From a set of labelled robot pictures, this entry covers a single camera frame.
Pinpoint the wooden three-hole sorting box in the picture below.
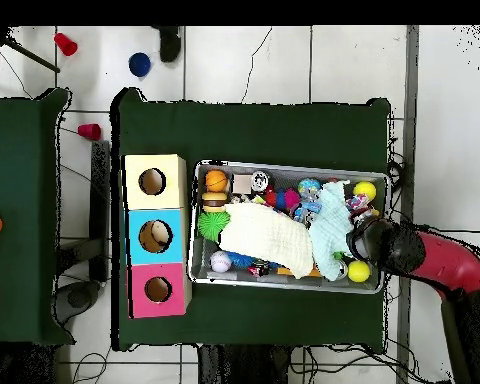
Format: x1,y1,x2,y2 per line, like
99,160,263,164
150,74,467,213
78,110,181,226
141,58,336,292
121,153,193,320

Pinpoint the toy hamburger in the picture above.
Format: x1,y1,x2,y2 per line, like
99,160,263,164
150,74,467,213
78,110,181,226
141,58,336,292
200,191,229,214

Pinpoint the plain wooden block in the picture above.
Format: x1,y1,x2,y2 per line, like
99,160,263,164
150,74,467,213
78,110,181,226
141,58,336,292
232,174,254,195

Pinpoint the green spiky rubber ball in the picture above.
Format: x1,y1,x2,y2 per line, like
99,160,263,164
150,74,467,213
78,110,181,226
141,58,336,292
196,210,232,244

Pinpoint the cream waffle cloth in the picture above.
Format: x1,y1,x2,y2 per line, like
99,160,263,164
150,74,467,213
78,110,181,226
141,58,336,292
219,201,316,280

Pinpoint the black drink can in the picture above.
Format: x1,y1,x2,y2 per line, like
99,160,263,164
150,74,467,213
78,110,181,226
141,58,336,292
250,170,270,192

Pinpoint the orange toy basketball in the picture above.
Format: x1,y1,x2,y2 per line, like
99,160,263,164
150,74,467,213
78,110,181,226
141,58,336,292
203,169,230,194

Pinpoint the white baseball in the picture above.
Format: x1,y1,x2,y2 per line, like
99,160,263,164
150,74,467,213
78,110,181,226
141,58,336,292
209,250,233,274

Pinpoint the dark green tablecloth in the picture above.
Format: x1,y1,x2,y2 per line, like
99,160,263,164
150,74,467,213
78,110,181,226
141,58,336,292
110,86,393,354

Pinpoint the mint waffle cloth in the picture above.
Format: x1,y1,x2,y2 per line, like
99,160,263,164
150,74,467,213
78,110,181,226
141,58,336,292
308,179,355,282

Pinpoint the yellow ball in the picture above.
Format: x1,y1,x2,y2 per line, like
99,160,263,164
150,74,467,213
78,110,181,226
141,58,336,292
352,180,378,202
346,260,372,284

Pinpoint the magenta plastic cup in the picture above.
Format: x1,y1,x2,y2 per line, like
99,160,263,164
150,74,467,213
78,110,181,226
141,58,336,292
77,122,103,142

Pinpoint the blue plastic cup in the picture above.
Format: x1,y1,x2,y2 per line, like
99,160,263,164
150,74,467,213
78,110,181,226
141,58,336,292
128,51,152,79

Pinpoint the person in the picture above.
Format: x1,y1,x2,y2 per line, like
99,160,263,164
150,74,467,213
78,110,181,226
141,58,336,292
151,25,184,64

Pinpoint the side table with green cloth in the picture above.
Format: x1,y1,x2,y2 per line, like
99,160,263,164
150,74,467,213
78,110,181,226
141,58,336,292
0,87,76,347

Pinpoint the red plastic cup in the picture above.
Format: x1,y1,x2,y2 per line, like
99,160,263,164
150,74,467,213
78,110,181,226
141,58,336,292
53,32,79,57

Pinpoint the black tripod leg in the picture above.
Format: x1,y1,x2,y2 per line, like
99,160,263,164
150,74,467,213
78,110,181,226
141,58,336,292
0,26,61,74

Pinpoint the shallow wire mesh bin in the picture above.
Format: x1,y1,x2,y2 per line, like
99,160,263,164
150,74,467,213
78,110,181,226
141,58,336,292
188,159,390,296

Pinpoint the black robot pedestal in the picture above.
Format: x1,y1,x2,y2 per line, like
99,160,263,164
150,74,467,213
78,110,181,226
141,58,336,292
197,344,293,384

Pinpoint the black power cable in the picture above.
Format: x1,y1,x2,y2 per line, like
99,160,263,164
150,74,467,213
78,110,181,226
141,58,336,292
423,224,480,234

